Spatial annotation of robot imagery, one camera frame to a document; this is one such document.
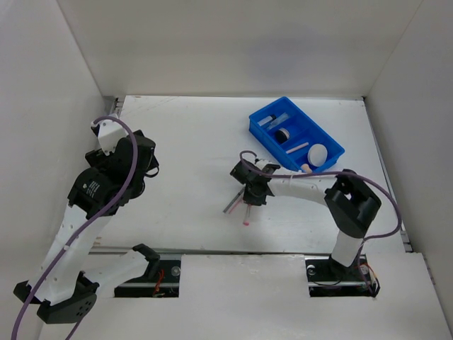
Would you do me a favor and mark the clear tube with blue inside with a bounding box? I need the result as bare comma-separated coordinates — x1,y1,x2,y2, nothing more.
267,113,290,130

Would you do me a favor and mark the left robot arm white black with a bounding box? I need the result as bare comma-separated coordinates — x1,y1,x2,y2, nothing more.
13,115,160,324

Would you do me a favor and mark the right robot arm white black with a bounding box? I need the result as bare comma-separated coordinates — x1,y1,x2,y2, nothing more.
230,159,382,279

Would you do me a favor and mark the pink pencil stick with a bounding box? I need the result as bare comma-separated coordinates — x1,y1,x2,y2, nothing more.
286,142,309,154

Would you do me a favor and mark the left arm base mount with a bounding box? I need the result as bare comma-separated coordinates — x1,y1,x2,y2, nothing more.
114,244,182,298

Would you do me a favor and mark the peach makeup sponge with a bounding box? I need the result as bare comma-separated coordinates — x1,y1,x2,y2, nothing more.
301,163,313,174

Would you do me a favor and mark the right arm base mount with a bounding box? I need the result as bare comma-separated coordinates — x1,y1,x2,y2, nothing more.
305,255,381,298

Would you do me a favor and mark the round cream powder puff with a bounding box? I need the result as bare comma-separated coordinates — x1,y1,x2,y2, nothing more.
307,144,328,167

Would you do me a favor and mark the pink brow brush pen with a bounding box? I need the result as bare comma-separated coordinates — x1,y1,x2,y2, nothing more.
228,198,243,214

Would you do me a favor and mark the small pink lip brush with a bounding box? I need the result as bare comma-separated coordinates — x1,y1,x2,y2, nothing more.
243,205,251,226

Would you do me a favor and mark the blue plastic organizer tray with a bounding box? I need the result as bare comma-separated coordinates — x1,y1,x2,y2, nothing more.
249,97,345,173

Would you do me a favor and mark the grey eyeliner pencil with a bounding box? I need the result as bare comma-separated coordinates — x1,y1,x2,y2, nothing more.
223,187,245,214

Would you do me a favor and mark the round powder jar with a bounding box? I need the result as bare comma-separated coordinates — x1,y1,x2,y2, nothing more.
275,127,290,144

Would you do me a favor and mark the clear bottle with black cap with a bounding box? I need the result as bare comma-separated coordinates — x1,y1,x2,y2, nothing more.
258,115,276,126

